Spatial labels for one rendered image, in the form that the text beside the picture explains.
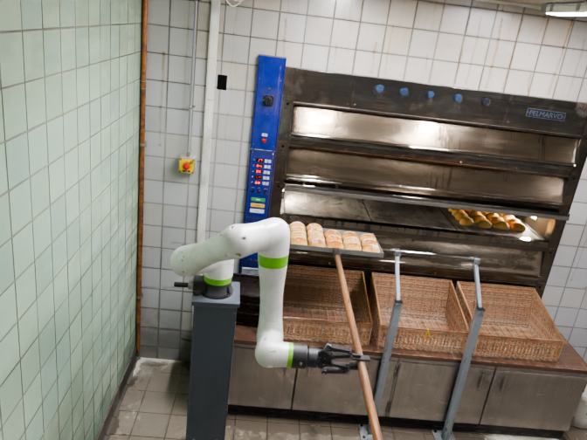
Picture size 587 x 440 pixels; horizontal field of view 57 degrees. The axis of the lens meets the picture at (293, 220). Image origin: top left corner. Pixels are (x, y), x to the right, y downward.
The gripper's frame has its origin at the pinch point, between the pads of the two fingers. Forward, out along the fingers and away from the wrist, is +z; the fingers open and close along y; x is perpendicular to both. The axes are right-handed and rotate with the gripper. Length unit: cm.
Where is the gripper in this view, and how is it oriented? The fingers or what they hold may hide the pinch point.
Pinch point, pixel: (360, 361)
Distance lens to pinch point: 214.6
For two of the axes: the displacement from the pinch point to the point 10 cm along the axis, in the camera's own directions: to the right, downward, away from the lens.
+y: -1.3, 9.3, 3.5
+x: 0.2, 3.6, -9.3
